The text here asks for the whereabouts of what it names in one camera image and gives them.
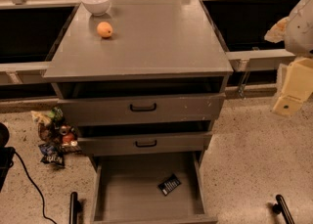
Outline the brown snack bag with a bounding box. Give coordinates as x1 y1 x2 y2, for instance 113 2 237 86
38 123 60 143

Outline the black left base bar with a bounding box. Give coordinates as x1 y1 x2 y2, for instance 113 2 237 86
68 192 81 224

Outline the red soda can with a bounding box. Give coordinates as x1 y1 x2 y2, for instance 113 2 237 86
62 132 75 145

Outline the dark blue snack bag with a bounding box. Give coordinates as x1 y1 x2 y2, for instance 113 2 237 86
39 144 65 167

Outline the orange fruit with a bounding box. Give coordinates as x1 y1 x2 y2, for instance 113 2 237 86
97 22 113 38

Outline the black right base bar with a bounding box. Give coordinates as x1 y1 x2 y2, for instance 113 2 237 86
272 195 295 224

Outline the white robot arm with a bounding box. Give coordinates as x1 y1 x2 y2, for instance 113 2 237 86
264 0 313 115

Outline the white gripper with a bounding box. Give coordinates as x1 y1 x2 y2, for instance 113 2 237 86
264 17 313 116

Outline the yellow chip bag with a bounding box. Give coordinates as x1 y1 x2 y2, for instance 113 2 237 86
30 111 52 126

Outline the grey drawer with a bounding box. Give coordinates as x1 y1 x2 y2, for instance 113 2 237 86
91 152 218 224
60 94 225 126
78 132 212 157

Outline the black device on floor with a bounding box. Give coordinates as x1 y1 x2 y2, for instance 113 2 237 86
0 123 16 192

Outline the grey bottom drawer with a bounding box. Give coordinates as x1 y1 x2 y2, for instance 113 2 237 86
91 152 218 224

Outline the grey middle drawer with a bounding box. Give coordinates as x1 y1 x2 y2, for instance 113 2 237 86
78 132 212 157

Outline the black cable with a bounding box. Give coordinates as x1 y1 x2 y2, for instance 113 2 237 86
13 151 59 224

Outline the green snack bag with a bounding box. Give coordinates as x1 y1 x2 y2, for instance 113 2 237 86
48 107 64 122

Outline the white bowl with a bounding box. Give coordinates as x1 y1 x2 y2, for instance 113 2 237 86
81 0 111 16

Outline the black base bar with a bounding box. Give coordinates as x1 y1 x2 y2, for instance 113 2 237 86
272 195 295 224
68 192 81 224

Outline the grey drawer cabinet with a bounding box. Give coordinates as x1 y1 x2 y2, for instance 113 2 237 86
42 0 234 224

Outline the dark rxbar blueberry bar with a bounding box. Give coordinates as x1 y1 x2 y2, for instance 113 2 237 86
157 174 181 196

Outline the grey top drawer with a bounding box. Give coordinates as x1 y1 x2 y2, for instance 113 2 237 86
60 94 225 126

